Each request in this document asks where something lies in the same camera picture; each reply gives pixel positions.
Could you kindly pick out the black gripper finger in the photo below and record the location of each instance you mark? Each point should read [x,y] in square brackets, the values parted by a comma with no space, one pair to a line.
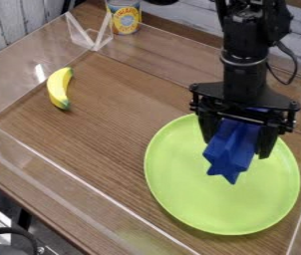
[267,140]
[209,124]

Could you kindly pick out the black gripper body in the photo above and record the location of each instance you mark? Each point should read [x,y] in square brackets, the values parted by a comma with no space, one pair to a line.
[269,109]

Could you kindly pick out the clear acrylic tray wall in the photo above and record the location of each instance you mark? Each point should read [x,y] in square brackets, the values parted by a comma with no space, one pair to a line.
[74,169]

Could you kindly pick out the blue star-shaped block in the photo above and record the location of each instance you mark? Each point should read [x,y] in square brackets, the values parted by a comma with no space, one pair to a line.
[230,149]

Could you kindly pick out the clear acrylic corner bracket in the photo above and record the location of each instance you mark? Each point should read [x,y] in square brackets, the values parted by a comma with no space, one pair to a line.
[90,38]

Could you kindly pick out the yellow blue labelled can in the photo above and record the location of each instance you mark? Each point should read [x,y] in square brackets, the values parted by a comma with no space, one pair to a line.
[126,12]

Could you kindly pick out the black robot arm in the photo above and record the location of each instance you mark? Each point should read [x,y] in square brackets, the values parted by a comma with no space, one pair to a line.
[255,24]

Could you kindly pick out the yellow toy banana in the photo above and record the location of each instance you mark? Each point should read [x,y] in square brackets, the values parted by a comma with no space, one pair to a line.
[58,86]

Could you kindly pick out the green round plate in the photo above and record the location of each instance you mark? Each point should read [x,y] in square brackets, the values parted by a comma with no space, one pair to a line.
[202,200]

